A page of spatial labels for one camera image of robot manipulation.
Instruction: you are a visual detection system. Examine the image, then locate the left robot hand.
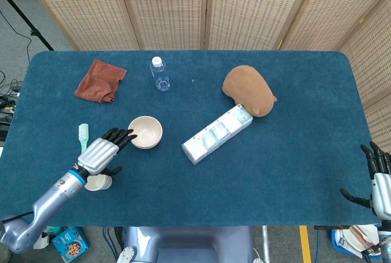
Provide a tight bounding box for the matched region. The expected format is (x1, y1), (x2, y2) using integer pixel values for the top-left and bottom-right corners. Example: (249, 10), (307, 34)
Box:
(76, 128), (138, 177)

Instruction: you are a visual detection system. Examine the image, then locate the off-white ridged bowl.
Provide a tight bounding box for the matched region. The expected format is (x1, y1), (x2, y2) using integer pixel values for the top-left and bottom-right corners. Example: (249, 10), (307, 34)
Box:
(127, 116), (163, 148)
(131, 140), (159, 150)

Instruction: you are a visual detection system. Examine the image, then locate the blue carpet table cover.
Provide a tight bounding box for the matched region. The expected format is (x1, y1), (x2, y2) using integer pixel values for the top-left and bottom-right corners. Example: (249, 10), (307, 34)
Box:
(0, 50), (381, 227)

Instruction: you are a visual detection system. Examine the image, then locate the brown plush animal toy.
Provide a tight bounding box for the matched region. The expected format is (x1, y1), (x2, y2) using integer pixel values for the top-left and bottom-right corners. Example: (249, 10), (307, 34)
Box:
(222, 65), (278, 118)

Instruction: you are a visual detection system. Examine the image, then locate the blue cable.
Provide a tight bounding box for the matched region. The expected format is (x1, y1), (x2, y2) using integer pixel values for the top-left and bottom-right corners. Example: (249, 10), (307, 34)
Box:
(315, 228), (322, 263)

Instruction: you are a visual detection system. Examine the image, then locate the white perforated power strip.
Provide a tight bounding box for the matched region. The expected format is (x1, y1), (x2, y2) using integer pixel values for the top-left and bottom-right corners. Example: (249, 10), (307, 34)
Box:
(117, 246), (137, 263)

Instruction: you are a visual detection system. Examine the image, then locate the green toothbrush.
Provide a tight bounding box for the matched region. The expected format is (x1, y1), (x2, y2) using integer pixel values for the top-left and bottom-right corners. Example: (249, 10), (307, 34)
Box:
(78, 123), (90, 155)

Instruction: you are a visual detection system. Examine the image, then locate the clear plastic bottle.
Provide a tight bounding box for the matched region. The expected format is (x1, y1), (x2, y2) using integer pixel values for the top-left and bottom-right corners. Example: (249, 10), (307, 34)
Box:
(149, 56), (170, 92)

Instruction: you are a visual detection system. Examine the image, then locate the white pill organizer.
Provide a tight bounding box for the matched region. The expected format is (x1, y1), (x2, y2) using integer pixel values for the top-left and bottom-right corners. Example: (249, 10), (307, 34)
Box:
(181, 103), (254, 166)

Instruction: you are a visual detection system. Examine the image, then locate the blue cookie box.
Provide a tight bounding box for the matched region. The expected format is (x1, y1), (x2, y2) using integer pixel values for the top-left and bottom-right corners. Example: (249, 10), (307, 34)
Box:
(51, 226), (91, 263)

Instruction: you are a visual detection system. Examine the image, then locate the black cable bundle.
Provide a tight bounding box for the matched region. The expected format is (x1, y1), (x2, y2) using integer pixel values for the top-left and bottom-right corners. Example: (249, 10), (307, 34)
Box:
(0, 70), (24, 117)

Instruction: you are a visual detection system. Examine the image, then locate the wicker folding screen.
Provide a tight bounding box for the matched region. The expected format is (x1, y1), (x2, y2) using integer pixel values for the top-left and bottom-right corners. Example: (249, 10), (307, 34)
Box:
(15, 0), (391, 146)

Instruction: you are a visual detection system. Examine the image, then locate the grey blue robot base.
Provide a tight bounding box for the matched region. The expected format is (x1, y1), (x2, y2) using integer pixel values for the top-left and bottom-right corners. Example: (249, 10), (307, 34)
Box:
(123, 226), (254, 263)

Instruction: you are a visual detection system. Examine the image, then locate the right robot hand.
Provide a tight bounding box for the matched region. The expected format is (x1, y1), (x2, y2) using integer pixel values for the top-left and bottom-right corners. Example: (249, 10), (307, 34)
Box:
(340, 141), (391, 220)

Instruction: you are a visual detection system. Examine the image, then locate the black tripod stand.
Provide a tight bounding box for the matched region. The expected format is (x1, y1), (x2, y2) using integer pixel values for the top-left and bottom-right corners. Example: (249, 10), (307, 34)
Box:
(0, 0), (55, 51)

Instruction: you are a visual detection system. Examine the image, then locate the metal table leg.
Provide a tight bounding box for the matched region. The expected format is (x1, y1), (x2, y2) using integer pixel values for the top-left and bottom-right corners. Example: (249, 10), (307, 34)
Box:
(261, 225), (269, 263)

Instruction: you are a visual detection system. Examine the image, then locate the paper cup green flower print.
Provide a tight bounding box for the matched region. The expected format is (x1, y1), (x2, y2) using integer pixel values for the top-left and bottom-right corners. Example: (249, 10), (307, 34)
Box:
(84, 173), (114, 192)

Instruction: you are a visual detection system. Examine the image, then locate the rust brown cloth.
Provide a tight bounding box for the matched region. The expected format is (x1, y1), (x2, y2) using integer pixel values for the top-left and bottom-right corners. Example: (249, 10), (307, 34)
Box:
(73, 58), (128, 104)

